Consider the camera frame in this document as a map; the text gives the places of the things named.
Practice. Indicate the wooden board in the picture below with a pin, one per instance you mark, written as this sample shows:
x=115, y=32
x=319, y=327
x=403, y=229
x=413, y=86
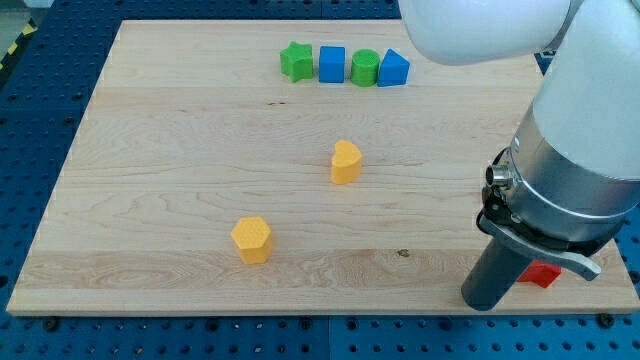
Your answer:
x=192, y=126

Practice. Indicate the green cylinder block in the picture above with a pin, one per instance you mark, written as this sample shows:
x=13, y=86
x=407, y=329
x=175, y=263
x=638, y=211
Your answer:
x=364, y=67

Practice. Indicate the blue triangle block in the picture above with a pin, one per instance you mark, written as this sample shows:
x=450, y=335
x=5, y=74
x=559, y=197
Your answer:
x=393, y=70

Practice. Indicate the yellow heart block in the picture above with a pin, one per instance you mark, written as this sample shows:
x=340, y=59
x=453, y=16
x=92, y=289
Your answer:
x=346, y=162

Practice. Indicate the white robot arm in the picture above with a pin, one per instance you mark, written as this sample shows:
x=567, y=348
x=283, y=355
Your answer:
x=560, y=190

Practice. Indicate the yellow hexagon block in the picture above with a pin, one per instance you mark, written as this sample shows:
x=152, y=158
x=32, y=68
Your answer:
x=253, y=239

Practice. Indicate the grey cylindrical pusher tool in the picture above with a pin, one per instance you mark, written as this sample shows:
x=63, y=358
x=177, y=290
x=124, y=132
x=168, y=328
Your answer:
x=495, y=272

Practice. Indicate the green star block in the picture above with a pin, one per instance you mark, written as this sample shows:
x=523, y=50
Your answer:
x=296, y=61

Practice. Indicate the red star block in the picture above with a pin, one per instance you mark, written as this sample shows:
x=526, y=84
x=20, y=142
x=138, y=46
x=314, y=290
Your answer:
x=540, y=273

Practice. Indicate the blue cube block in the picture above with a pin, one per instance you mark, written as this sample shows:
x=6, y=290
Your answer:
x=332, y=64

